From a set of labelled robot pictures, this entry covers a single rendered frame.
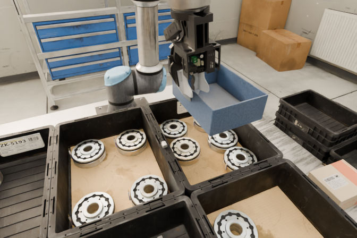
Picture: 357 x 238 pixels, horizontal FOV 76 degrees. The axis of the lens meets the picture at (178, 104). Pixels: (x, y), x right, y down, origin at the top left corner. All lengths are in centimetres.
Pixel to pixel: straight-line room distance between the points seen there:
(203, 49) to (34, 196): 62
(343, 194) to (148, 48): 83
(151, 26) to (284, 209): 73
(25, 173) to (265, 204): 72
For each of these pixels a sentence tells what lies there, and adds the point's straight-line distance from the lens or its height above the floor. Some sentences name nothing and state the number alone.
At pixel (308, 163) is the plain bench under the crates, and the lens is 107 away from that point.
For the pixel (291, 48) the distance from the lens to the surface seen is 342.
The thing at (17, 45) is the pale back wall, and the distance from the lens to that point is 341.
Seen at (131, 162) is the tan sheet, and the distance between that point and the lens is 78.
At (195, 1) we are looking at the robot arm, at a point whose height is 133.
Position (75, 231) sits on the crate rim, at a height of 93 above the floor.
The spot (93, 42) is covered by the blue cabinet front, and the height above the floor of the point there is 63.
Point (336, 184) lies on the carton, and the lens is 93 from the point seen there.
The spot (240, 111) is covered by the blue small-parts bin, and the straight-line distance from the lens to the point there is 52.
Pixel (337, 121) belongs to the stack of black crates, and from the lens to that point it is 179.
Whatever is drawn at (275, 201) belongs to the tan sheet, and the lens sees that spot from 73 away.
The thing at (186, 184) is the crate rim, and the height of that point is 93.
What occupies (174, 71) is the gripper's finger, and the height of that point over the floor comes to 119.
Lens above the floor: 140
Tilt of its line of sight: 34 degrees down
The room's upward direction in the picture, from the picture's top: straight up
